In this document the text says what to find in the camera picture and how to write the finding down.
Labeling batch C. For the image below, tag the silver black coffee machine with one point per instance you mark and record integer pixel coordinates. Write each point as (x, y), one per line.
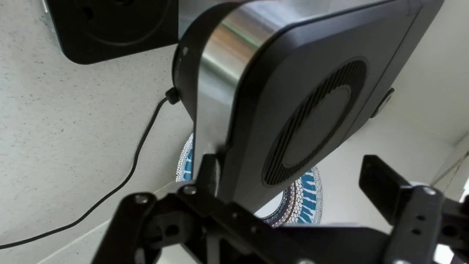
(220, 64)

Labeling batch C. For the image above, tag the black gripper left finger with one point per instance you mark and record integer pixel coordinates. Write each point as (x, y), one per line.
(136, 222)

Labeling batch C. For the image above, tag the blue patterned plate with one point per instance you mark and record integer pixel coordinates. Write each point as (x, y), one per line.
(305, 196)

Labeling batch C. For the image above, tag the black square silver appliance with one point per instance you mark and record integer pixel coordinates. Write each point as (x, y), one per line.
(111, 30)

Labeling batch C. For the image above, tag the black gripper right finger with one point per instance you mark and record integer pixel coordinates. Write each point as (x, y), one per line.
(386, 191)

